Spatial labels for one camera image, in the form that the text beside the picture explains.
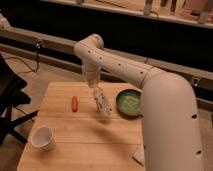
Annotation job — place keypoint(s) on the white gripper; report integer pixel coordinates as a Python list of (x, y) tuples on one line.
[(92, 77)]

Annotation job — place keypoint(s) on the clear plastic bottle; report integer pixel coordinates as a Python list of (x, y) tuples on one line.
[(102, 102)]

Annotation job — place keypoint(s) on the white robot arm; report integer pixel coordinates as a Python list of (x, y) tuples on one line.
[(170, 121)]

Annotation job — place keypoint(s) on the orange carrot toy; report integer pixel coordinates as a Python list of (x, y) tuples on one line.
[(74, 104)]

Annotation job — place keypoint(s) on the green bowl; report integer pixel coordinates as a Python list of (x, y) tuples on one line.
[(128, 102)]

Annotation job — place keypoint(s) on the white paper cup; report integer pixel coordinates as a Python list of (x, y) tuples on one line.
[(43, 138)]

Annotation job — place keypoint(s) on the white sponge block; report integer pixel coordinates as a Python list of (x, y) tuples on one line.
[(139, 155)]

